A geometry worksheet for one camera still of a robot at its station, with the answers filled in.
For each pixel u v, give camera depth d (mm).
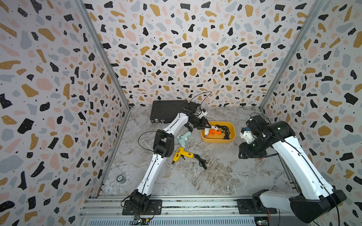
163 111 1148
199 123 923
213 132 1023
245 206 733
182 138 1003
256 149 568
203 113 975
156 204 751
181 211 732
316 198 377
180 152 925
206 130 970
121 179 792
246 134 660
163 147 678
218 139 1008
